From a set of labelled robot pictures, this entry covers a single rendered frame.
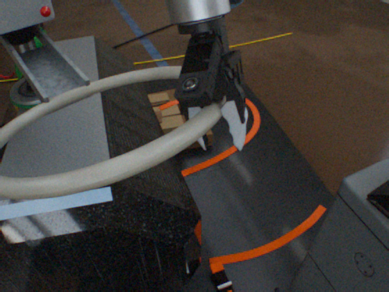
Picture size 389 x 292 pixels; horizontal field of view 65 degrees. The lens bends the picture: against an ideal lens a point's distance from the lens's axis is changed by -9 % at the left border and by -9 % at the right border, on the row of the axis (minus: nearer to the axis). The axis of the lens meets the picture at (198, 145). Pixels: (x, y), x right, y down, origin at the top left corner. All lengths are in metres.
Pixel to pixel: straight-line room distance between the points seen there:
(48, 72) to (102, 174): 0.63
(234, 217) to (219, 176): 0.31
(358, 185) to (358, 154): 1.46
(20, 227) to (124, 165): 0.62
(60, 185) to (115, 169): 0.07
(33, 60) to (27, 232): 0.51
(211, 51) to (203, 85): 0.06
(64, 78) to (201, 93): 0.60
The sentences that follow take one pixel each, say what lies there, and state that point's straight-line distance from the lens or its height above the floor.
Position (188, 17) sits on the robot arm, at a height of 1.38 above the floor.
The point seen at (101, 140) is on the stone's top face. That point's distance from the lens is 1.05.
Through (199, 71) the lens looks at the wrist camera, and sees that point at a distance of 0.44.
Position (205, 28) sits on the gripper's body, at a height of 1.36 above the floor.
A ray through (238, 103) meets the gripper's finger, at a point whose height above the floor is 1.25.
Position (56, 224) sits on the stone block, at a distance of 0.96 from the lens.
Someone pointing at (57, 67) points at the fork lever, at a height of 1.09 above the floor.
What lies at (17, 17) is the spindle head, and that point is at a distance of 1.12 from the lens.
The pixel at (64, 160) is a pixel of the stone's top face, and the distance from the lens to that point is 1.02.
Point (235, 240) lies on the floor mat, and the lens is 1.78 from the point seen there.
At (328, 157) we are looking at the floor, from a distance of 2.34.
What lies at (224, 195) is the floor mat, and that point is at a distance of 1.95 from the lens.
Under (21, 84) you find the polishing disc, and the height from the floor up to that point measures 0.91.
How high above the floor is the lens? 1.54
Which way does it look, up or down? 43 degrees down
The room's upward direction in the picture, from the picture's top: straight up
